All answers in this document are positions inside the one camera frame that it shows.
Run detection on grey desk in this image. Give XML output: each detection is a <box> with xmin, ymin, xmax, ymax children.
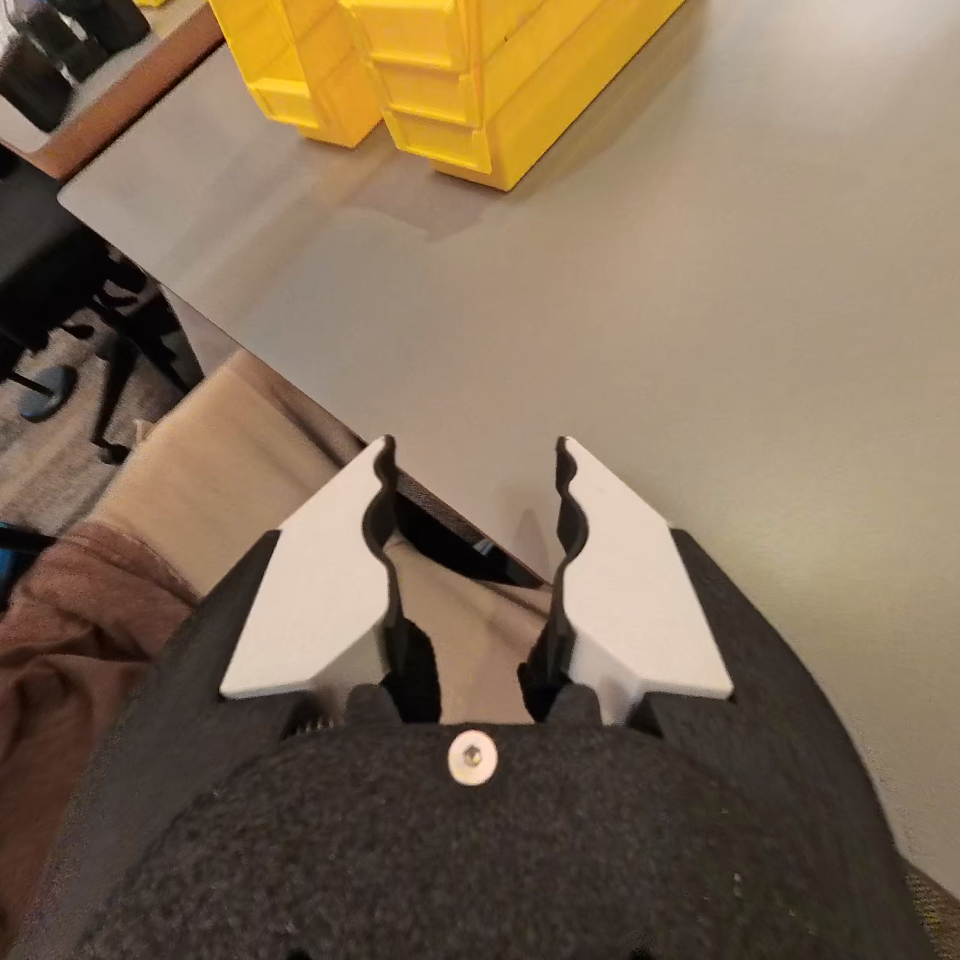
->
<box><xmin>56</xmin><ymin>0</ymin><xmax>960</xmax><ymax>901</ymax></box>

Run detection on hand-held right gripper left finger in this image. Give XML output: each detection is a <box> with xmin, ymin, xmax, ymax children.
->
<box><xmin>219</xmin><ymin>435</ymin><xmax>440</xmax><ymax>725</ymax></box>

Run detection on round blue floor base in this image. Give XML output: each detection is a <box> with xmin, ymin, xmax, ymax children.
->
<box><xmin>18</xmin><ymin>366</ymin><xmax>76</xmax><ymax>420</ymax></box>

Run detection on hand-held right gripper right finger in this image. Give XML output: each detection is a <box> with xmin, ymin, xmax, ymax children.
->
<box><xmin>519</xmin><ymin>435</ymin><xmax>735</xmax><ymax>727</ymax></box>

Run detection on person's brown sweater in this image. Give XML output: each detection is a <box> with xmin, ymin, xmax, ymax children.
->
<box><xmin>0</xmin><ymin>521</ymin><xmax>204</xmax><ymax>924</ymax></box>

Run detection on person's beige trousers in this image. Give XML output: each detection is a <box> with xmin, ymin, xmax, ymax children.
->
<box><xmin>90</xmin><ymin>348</ymin><xmax>556</xmax><ymax>721</ymax></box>

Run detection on black office chair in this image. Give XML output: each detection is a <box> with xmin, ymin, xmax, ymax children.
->
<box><xmin>0</xmin><ymin>146</ymin><xmax>205</xmax><ymax>466</ymax></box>

